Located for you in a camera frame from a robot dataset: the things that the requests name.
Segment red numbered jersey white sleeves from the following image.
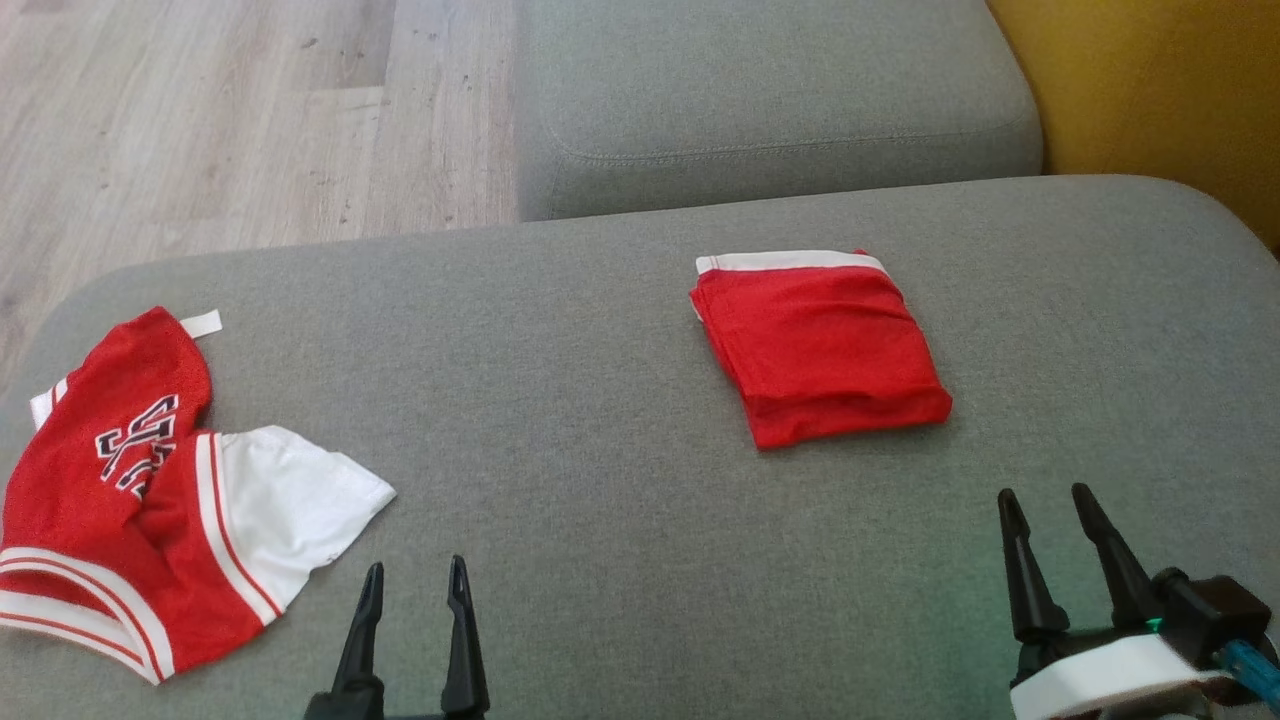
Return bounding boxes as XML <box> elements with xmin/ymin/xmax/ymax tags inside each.
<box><xmin>0</xmin><ymin>306</ymin><xmax>397</xmax><ymax>686</ymax></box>

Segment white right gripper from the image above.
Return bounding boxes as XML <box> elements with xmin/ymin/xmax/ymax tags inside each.
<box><xmin>997</xmin><ymin>483</ymin><xmax>1280</xmax><ymax>720</ymax></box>

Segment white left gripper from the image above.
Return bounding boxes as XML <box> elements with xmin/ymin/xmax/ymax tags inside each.
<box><xmin>303</xmin><ymin>555</ymin><xmax>492</xmax><ymax>720</ymax></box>

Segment large grey sofa seat cushion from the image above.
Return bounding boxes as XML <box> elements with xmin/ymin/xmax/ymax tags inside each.
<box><xmin>0</xmin><ymin>175</ymin><xmax>1280</xmax><ymax>720</ymax></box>

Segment plain red white-banded garment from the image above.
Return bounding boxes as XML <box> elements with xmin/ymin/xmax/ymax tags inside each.
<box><xmin>689</xmin><ymin>249</ymin><xmax>953</xmax><ymax>451</ymax></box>

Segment yellow sofa back cushion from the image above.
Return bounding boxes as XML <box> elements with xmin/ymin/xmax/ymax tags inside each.
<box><xmin>985</xmin><ymin>0</ymin><xmax>1280</xmax><ymax>251</ymax></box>

